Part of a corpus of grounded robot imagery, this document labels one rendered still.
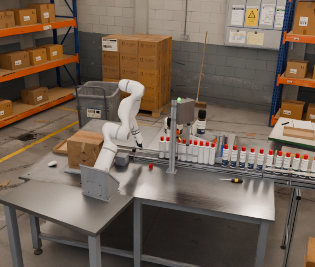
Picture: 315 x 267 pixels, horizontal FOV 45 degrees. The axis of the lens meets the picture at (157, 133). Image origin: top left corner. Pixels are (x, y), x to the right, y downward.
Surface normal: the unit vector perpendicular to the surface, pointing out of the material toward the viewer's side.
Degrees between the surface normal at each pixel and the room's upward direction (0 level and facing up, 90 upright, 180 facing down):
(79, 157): 90
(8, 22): 91
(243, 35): 90
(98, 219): 0
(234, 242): 1
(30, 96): 90
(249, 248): 1
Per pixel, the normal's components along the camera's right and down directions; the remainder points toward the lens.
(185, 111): 0.64, 0.31
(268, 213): 0.02, -0.92
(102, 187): -0.44, 0.33
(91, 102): -0.13, 0.44
